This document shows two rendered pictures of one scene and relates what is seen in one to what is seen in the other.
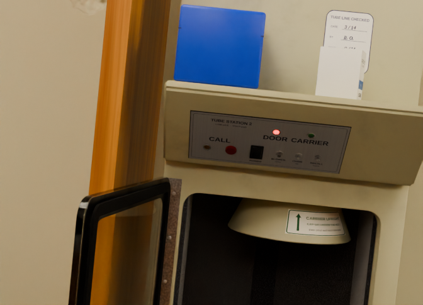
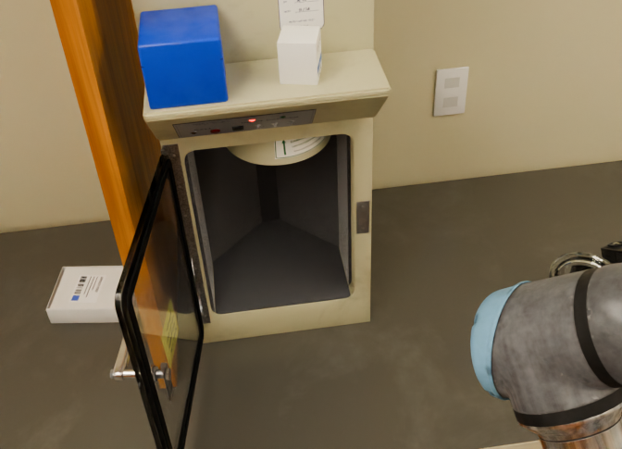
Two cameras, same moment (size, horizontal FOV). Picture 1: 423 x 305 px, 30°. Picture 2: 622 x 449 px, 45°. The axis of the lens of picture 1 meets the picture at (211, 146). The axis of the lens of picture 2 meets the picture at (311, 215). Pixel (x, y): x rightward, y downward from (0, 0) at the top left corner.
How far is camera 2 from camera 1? 0.53 m
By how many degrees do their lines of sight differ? 37
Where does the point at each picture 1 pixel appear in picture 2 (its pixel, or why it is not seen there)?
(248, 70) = (216, 89)
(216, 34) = (179, 66)
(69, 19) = not seen: outside the picture
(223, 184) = (215, 140)
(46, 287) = (75, 150)
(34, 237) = (48, 115)
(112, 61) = (88, 99)
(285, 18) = not seen: outside the picture
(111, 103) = (99, 131)
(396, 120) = (354, 101)
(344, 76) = (303, 67)
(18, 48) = not seen: outside the picture
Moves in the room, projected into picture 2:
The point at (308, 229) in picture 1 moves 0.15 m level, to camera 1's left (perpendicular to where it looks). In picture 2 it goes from (293, 151) to (197, 163)
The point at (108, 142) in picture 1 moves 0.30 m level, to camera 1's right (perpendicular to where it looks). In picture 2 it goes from (107, 160) to (327, 133)
